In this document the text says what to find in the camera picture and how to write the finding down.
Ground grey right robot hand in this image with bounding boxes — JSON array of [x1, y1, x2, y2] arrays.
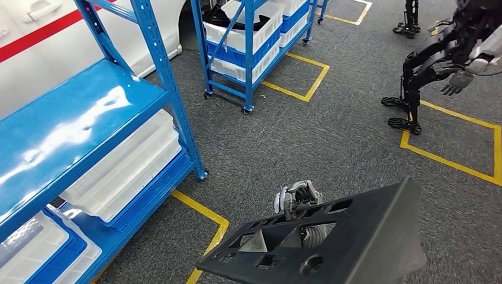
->
[[273, 179, 325, 221]]

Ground black plastic plate part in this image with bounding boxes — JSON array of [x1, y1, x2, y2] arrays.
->
[[196, 176, 428, 284]]

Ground blue metal shelf rack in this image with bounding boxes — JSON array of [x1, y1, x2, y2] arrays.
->
[[0, 0, 208, 284]]

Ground black parts in bin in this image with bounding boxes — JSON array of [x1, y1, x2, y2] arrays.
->
[[204, 4, 272, 32]]

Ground blue wheeled bin rack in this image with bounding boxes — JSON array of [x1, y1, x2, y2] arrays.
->
[[190, 0, 314, 115], [310, 0, 332, 25]]

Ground black humanoid robot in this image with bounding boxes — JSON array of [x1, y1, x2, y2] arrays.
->
[[381, 0, 502, 137], [392, 0, 421, 40]]

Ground white car with red stripe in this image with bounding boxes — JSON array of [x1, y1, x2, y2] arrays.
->
[[0, 0, 188, 118]]

